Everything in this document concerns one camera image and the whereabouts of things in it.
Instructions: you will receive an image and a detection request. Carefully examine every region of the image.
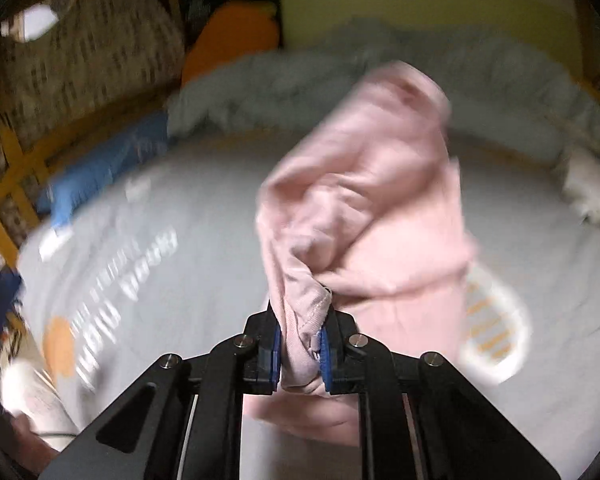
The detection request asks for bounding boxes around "pink printed t-shirt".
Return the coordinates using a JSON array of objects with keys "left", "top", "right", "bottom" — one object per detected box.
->
[{"left": 244, "top": 62, "right": 476, "bottom": 445}]

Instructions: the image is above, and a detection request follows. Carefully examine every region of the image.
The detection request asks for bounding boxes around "blue pillow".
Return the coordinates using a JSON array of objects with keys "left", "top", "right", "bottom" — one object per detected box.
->
[{"left": 35, "top": 110, "right": 171, "bottom": 228}]

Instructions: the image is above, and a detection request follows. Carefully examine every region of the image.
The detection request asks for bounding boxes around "folded white garment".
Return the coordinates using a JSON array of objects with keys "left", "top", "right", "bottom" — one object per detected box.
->
[{"left": 560, "top": 145, "right": 600, "bottom": 227}]

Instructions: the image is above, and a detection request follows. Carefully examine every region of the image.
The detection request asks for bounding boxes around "grey-green duvet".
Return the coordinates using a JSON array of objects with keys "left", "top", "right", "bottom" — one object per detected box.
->
[{"left": 166, "top": 18, "right": 600, "bottom": 164}]

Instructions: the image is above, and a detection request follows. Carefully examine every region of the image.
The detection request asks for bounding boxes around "orange plush pillow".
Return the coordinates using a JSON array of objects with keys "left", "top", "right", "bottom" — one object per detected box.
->
[{"left": 181, "top": 1, "right": 280, "bottom": 87}]

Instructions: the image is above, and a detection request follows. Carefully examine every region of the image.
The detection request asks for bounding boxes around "wooden bed frame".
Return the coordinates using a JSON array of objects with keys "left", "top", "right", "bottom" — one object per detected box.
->
[{"left": 0, "top": 0, "right": 600, "bottom": 264}]

